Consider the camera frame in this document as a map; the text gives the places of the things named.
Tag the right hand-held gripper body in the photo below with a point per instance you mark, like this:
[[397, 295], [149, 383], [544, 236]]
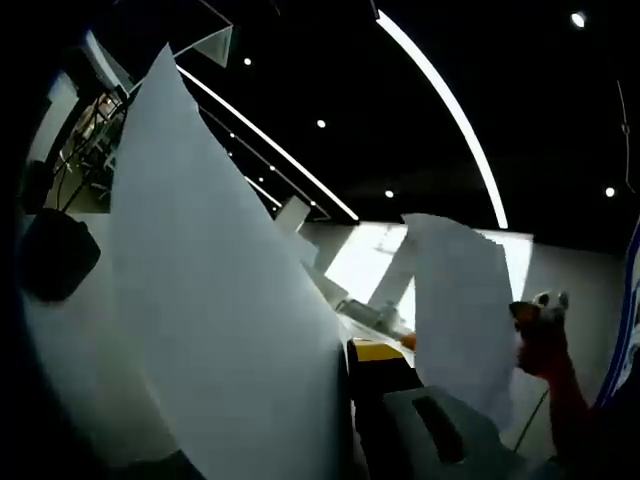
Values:
[[550, 305]]

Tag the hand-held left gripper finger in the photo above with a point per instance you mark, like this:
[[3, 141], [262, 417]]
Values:
[[395, 450]]

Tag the white printing paper sheet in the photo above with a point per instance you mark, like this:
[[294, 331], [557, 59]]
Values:
[[460, 310]]

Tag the thin printing paper bundle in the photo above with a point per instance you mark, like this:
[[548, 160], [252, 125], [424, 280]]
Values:
[[215, 275]]

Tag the person's right hand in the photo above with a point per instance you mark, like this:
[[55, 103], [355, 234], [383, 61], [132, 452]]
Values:
[[540, 350]]

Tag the orange plush toy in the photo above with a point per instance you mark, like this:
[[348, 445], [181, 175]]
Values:
[[408, 341]]

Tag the white printer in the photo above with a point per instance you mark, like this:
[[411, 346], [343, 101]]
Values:
[[365, 312]]

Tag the small window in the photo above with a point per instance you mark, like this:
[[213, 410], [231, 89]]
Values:
[[355, 260]]

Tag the long ceiling light strip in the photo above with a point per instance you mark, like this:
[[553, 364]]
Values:
[[450, 105]]

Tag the curved ceiling light strip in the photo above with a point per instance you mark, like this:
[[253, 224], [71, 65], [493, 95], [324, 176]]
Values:
[[270, 142]]

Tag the dark rounded object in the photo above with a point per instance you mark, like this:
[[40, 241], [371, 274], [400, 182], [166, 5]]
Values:
[[60, 255]]

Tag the ceiling air conditioner panel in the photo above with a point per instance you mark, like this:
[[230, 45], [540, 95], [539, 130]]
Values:
[[215, 42]]

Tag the wall poster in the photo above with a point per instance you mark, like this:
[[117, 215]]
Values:
[[627, 325]]

